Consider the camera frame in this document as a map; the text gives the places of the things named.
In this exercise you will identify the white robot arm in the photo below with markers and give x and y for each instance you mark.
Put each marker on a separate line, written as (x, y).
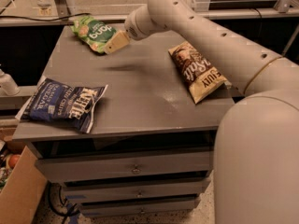
(256, 155)

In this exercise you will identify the green rice chip bag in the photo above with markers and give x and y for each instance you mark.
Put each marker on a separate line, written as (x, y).
(93, 32)

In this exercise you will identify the grey drawer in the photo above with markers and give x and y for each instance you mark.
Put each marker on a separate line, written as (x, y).
(129, 164)
(140, 207)
(136, 190)

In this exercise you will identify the top grey drawer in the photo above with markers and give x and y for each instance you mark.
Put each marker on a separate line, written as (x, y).
(129, 164)

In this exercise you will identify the white cylinder at left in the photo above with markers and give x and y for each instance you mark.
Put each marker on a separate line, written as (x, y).
(8, 84)

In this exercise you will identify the blue Kettle chip bag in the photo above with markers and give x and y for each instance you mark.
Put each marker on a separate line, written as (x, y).
(54, 100)

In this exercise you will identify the middle grey drawer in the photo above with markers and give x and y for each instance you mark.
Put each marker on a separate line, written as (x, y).
(136, 190)

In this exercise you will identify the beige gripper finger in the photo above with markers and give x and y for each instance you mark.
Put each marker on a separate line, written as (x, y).
(116, 42)

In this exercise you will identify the metal railing frame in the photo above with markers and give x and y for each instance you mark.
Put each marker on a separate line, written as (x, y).
(23, 12)

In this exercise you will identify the grey drawer cabinet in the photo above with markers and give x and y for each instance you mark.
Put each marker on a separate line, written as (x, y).
(146, 108)

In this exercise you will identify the bottom grey drawer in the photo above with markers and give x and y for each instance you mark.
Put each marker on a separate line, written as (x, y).
(140, 207)

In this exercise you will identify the cardboard box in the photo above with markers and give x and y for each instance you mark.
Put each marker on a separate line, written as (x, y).
(22, 193)

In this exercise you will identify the red round object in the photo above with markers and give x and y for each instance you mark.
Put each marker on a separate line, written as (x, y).
(13, 160)

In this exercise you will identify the brown Late July chip bag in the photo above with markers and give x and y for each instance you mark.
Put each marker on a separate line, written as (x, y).
(199, 74)

